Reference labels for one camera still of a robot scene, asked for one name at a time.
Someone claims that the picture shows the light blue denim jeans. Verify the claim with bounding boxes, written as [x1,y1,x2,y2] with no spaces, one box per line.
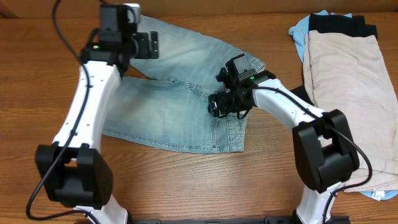
[103,16,247,154]

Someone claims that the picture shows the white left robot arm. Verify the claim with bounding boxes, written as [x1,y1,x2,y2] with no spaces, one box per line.
[35,31,159,223]

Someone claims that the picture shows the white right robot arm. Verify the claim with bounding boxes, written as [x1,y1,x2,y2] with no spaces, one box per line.
[208,68,359,223]

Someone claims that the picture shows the light blue folded garment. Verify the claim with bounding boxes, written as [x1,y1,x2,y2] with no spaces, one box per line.
[289,10,397,200]

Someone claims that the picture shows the black folded garment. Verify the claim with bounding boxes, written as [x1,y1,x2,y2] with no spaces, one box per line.
[289,11,381,105]

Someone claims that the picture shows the beige folded garment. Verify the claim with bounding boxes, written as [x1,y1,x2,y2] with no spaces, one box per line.
[303,30,397,191]

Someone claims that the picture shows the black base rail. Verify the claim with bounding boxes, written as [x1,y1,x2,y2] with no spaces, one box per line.
[124,211,352,224]

